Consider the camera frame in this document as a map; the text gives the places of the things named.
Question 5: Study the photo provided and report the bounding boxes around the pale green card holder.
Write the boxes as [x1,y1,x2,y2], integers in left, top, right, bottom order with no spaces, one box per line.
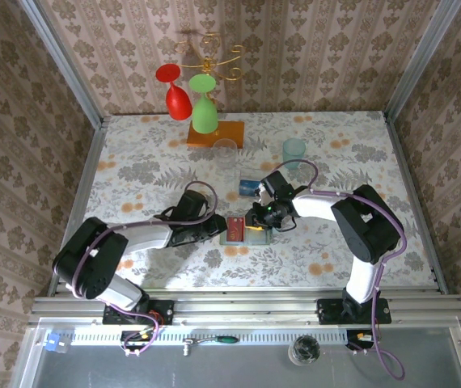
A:
[218,216,274,247]

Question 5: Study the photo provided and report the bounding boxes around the red credit card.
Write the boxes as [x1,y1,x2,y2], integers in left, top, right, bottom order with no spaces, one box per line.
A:
[226,217,246,243]

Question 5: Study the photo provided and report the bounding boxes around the blue credit card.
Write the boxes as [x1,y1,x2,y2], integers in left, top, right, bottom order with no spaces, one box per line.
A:
[238,179,259,198]

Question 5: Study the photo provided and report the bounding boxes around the teal plastic cup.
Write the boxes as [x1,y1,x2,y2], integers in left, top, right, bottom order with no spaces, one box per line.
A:
[281,137,308,171]

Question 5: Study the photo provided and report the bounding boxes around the clear glass cup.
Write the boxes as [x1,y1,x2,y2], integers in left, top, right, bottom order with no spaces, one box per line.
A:
[213,137,240,169]

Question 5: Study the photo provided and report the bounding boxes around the orange wooden rack base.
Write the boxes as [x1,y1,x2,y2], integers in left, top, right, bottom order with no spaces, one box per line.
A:
[185,120,246,150]

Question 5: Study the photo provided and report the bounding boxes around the green wine glass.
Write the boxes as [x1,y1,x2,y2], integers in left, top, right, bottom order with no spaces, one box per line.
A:
[188,74,219,135]

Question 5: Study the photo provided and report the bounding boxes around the black connector board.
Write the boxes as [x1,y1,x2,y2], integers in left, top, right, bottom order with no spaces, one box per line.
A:
[120,329,155,357]
[345,329,378,353]

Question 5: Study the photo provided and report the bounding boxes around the red wine glass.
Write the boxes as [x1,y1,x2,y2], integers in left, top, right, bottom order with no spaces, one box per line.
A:
[154,63,193,121]

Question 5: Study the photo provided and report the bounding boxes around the clear glass jar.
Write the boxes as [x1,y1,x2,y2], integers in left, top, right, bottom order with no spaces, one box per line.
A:
[287,334,322,367]

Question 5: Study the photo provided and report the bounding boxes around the grey metal shelf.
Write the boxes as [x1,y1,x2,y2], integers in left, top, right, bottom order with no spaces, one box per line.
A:
[10,317,461,388]

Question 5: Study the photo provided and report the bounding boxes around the small blue plastic block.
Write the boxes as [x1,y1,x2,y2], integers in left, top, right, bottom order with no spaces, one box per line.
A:
[45,332,72,354]

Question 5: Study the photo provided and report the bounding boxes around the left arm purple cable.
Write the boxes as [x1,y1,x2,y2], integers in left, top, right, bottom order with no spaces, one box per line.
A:
[70,180,220,357]

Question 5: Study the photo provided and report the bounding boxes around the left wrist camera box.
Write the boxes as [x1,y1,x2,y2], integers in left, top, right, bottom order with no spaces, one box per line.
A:
[172,188,208,221]

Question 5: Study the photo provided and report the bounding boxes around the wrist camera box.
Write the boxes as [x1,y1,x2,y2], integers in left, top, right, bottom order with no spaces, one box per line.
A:
[256,170,294,200]
[172,188,208,221]

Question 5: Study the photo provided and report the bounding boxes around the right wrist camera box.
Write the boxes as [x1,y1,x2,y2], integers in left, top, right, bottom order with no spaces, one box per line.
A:
[256,170,294,200]

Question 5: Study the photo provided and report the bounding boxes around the aluminium frame rail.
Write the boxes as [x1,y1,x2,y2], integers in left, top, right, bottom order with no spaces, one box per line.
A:
[27,293,461,327]

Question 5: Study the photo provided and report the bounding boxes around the ratchet wrench green handle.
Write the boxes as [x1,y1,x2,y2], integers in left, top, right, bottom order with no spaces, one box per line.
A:
[181,335,240,357]

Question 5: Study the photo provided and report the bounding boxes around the white slotted cable duct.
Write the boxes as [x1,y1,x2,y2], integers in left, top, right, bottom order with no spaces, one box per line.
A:
[70,331,349,347]

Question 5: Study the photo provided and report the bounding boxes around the aluminium side rail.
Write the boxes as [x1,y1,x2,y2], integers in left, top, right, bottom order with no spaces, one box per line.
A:
[46,116,109,295]
[381,111,450,294]

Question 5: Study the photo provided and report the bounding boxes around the gold wire glass rack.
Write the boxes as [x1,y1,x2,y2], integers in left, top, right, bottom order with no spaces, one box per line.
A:
[175,33,247,84]

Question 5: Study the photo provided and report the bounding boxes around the aluminium frame post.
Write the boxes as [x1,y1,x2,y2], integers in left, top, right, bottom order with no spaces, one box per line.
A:
[17,0,107,127]
[383,0,461,118]

